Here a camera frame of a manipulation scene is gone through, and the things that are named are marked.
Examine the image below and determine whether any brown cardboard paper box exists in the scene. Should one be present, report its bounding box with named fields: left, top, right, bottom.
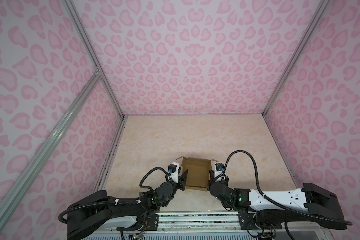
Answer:
left=175, top=157, right=217, bottom=192

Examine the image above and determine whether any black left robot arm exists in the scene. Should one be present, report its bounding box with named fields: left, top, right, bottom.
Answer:
left=58, top=164, right=188, bottom=240

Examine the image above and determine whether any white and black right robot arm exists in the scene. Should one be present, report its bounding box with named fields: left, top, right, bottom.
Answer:
left=208, top=170, right=348, bottom=230

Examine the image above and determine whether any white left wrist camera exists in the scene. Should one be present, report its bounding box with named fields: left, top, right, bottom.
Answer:
left=168, top=162, right=180, bottom=183

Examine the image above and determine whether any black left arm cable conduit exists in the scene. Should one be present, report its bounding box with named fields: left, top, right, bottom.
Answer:
left=139, top=166, right=169, bottom=191

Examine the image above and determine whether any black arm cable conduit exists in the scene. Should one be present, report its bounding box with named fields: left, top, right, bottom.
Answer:
left=223, top=149, right=353, bottom=226
left=139, top=166, right=169, bottom=191

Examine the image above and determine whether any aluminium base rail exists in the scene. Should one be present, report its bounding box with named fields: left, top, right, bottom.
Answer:
left=86, top=211, right=334, bottom=240

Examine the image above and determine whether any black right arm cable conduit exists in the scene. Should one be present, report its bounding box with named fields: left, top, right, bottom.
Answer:
left=223, top=149, right=353, bottom=226

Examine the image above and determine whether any aluminium diagonal left wall bar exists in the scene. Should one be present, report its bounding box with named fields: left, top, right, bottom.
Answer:
left=0, top=74, right=102, bottom=233

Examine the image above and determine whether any aluminium back left corner post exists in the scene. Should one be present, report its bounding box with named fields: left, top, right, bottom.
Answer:
left=61, top=0, right=125, bottom=119

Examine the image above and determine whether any aluminium corner post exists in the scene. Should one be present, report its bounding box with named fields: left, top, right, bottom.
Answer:
left=61, top=0, right=125, bottom=119
left=262, top=0, right=332, bottom=119

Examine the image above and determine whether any aluminium back right corner post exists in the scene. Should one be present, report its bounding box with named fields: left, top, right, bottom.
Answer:
left=262, top=0, right=332, bottom=119

